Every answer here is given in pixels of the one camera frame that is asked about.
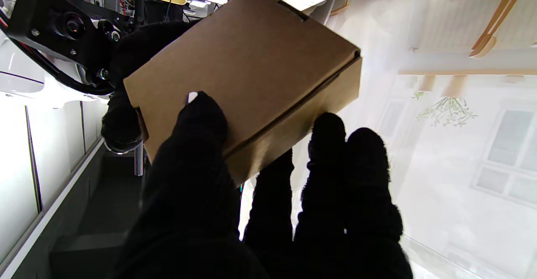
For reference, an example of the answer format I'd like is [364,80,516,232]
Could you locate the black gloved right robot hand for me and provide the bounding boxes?
[101,0,275,151]

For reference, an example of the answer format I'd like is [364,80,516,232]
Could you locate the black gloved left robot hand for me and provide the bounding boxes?
[107,91,414,279]

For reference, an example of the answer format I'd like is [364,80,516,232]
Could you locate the cardboard package with white label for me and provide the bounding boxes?
[123,0,362,186]

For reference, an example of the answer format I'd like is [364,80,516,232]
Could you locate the printed room scene backdrop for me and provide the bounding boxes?
[289,0,537,279]

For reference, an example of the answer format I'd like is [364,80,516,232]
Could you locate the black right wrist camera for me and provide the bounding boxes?
[8,0,126,68]

